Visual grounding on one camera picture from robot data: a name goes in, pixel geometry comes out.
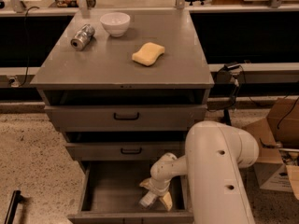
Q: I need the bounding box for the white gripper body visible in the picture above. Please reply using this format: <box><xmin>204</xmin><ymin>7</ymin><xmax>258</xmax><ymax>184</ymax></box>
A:
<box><xmin>149</xmin><ymin>177</ymin><xmax>170</xmax><ymax>196</ymax></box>

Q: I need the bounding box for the clear plastic bottle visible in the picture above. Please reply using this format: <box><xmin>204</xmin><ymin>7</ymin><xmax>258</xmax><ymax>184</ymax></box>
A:
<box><xmin>139</xmin><ymin>191</ymin><xmax>158</xmax><ymax>208</ymax></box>

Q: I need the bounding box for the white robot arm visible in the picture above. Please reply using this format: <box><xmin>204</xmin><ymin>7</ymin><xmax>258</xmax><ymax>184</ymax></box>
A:
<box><xmin>140</xmin><ymin>121</ymin><xmax>259</xmax><ymax>224</ymax></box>

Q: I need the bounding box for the grey bottom drawer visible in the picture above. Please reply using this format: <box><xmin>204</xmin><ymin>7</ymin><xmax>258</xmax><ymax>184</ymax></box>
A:
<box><xmin>68</xmin><ymin>161</ymin><xmax>193</xmax><ymax>224</ymax></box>

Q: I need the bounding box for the grey drawer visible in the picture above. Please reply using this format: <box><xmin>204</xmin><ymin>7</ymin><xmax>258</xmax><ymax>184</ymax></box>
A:
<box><xmin>68</xmin><ymin>161</ymin><xmax>193</xmax><ymax>224</ymax></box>
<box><xmin>45</xmin><ymin>105</ymin><xmax>206</xmax><ymax>132</ymax></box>
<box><xmin>65</xmin><ymin>142</ymin><xmax>184</xmax><ymax>161</ymax></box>

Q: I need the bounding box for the grey middle drawer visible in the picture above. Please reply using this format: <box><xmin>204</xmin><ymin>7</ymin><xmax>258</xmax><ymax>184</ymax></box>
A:
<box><xmin>65</xmin><ymin>142</ymin><xmax>184</xmax><ymax>161</ymax></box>

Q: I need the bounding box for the grey drawer cabinet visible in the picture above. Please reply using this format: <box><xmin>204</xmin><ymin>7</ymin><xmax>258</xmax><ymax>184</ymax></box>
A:
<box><xmin>30</xmin><ymin>7</ymin><xmax>215</xmax><ymax>224</ymax></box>

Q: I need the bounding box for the grey top drawer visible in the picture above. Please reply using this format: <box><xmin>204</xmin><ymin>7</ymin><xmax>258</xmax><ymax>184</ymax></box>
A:
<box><xmin>45</xmin><ymin>105</ymin><xmax>206</xmax><ymax>132</ymax></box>

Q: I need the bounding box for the black stand pole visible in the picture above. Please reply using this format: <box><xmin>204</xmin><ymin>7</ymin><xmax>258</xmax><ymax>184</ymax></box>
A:
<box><xmin>223</xmin><ymin>109</ymin><xmax>232</xmax><ymax>126</ymax></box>

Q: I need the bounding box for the brown cardboard box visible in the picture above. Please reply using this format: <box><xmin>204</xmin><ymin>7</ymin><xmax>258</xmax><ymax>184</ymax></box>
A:
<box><xmin>243</xmin><ymin>98</ymin><xmax>299</xmax><ymax>199</ymax></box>

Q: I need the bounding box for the black bar on floor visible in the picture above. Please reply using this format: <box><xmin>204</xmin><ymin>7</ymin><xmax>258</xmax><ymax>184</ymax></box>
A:
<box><xmin>4</xmin><ymin>190</ymin><xmax>23</xmax><ymax>224</ymax></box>

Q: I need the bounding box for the yellow sponge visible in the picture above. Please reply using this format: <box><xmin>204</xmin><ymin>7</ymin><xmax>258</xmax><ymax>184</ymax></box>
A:
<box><xmin>132</xmin><ymin>42</ymin><xmax>165</xmax><ymax>66</ymax></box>

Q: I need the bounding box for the black power adapter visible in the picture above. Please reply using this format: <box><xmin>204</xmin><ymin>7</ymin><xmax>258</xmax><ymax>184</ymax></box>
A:
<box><xmin>224</xmin><ymin>63</ymin><xmax>240</xmax><ymax>71</ymax></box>

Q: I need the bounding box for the silver metal can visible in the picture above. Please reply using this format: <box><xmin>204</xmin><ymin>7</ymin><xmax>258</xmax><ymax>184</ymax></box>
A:
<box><xmin>70</xmin><ymin>24</ymin><xmax>95</xmax><ymax>50</ymax></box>

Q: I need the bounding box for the white ceramic bowl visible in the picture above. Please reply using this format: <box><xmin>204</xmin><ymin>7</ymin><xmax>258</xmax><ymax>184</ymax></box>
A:
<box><xmin>100</xmin><ymin>12</ymin><xmax>131</xmax><ymax>37</ymax></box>

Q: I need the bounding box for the black cable on left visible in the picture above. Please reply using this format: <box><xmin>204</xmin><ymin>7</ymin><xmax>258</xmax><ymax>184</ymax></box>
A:
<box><xmin>18</xmin><ymin>6</ymin><xmax>41</xmax><ymax>88</ymax></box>

